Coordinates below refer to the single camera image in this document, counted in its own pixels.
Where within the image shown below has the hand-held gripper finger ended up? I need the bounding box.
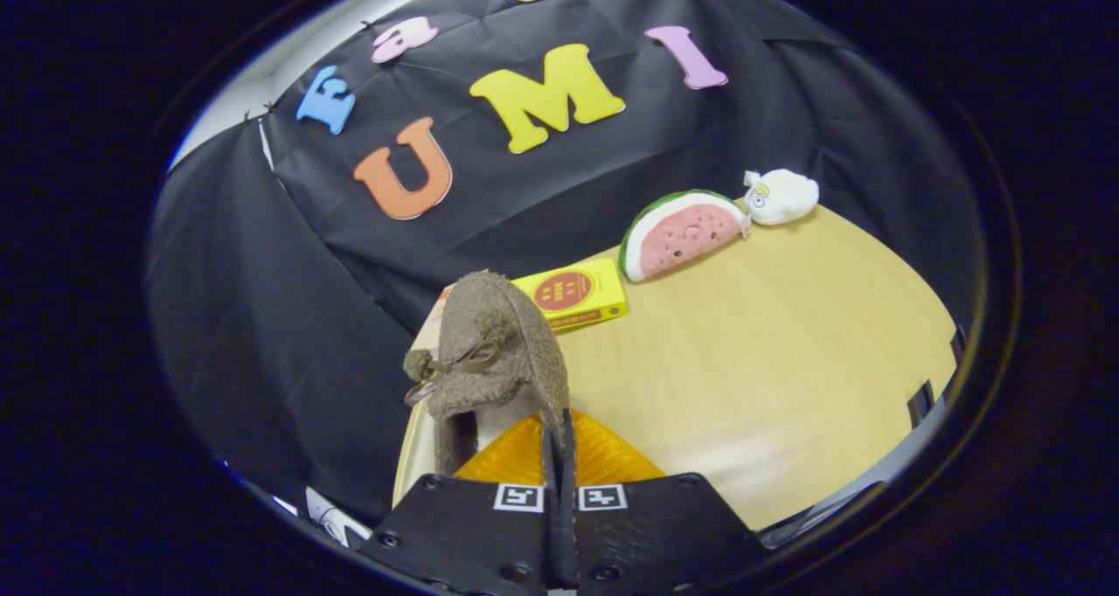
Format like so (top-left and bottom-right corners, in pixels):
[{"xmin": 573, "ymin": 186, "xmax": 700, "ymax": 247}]
[
  {"xmin": 561, "ymin": 408, "xmax": 772, "ymax": 596},
  {"xmin": 360, "ymin": 408, "xmax": 562, "ymax": 596}
]

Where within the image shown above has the cream storage box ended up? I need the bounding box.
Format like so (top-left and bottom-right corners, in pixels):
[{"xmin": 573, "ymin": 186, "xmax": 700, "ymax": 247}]
[{"xmin": 392, "ymin": 399, "xmax": 525, "ymax": 507}]

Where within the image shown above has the brown fuzzy shoe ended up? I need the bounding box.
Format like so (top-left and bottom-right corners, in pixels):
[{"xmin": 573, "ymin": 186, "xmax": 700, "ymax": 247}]
[{"xmin": 402, "ymin": 270, "xmax": 571, "ymax": 476}]

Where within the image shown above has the yellow book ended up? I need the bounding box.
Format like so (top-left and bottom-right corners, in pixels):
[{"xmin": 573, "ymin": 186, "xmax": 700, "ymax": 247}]
[{"xmin": 511, "ymin": 258, "xmax": 629, "ymax": 333}]

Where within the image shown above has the watermelon slice plush toy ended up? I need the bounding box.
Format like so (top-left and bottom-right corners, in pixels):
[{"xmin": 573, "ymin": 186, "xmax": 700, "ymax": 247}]
[{"xmin": 618, "ymin": 189, "xmax": 753, "ymax": 283}]

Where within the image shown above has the white plush toy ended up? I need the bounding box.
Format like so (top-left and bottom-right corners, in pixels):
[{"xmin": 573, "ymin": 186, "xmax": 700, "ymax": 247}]
[{"xmin": 743, "ymin": 169, "xmax": 821, "ymax": 226}]

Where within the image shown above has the white box with cables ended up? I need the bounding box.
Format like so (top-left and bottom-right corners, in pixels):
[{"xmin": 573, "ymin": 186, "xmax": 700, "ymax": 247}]
[{"xmin": 304, "ymin": 487, "xmax": 372, "ymax": 549}]

